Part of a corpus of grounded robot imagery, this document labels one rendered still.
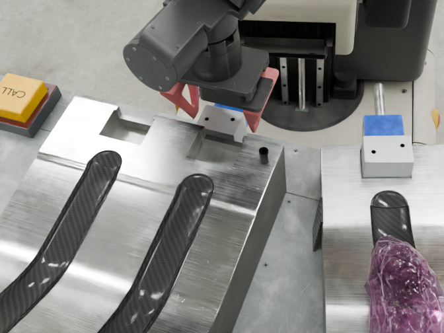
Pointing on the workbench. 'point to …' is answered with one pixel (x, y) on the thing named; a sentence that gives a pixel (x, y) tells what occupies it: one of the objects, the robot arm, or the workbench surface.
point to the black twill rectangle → (318, 224)
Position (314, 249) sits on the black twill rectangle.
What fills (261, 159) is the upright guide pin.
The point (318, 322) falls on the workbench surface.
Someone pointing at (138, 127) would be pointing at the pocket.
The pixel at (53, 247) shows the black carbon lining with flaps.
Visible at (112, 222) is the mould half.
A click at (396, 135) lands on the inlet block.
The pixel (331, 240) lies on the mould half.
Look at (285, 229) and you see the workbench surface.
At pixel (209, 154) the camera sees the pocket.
